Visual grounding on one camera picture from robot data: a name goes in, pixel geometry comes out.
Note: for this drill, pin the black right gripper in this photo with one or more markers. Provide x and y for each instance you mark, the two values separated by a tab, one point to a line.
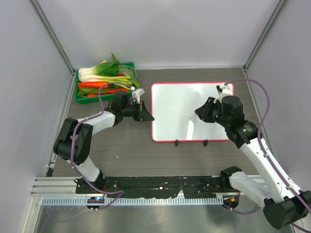
205	115

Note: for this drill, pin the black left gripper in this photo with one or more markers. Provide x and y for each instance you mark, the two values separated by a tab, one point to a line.
142	114

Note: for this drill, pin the pink framed whiteboard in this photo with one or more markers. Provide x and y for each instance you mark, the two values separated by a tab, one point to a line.
172	104

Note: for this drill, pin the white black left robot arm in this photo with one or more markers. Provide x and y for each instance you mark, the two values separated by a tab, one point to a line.
74	139

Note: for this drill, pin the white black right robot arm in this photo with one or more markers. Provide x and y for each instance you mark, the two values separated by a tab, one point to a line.
283	202

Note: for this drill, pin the black right whiteboard stand foot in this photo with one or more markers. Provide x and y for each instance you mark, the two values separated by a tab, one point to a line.
205	143

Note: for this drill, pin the green onion toy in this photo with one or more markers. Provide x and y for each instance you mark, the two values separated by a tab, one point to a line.
124	82

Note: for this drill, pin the bok choy toy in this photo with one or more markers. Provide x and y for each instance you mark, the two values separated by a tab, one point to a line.
103	69

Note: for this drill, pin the green plastic tray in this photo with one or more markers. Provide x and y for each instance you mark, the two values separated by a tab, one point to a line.
125	68

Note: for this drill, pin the green leaf vegetable toy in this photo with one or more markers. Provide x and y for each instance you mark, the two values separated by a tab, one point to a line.
86	92

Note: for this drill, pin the orange carrot toy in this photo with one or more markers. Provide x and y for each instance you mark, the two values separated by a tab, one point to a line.
92	84

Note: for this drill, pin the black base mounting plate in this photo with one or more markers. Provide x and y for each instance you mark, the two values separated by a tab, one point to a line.
165	187

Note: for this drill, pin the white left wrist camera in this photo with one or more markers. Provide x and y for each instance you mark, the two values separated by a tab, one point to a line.
137	94

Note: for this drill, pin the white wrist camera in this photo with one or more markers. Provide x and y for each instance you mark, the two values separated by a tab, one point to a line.
137	94
223	91

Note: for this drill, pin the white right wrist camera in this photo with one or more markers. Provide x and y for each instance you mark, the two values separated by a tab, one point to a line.
223	91

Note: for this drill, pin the white slotted cable duct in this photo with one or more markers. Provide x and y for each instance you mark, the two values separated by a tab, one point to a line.
92	201

